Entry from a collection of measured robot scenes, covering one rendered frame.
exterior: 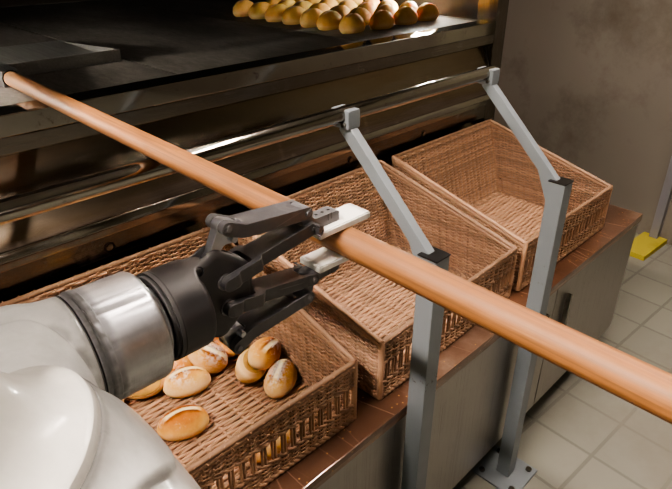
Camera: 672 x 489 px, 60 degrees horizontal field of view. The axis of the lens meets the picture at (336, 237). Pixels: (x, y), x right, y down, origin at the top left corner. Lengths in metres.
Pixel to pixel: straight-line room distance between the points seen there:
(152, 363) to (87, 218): 0.82
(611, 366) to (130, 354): 0.33
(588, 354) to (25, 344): 0.37
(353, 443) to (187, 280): 0.79
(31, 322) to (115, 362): 0.06
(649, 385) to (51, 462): 0.35
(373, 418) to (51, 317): 0.90
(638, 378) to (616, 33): 3.01
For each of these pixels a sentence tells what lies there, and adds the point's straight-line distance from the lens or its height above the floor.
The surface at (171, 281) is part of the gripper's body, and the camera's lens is 0.46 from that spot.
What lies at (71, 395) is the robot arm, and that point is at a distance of 0.29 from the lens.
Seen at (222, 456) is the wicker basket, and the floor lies 0.72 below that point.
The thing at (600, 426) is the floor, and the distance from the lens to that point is 2.22.
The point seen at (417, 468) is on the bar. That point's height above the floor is 0.44.
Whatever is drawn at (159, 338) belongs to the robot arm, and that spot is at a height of 1.20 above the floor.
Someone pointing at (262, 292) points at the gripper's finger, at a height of 1.18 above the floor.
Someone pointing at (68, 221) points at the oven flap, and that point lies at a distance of 1.24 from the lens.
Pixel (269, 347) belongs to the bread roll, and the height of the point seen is 0.68.
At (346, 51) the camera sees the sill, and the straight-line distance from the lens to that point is 1.60.
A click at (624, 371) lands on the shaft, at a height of 1.20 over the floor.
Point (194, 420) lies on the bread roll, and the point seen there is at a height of 0.63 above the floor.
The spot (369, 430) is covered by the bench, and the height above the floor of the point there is 0.58.
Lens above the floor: 1.46
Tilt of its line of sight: 28 degrees down
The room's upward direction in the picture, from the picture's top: straight up
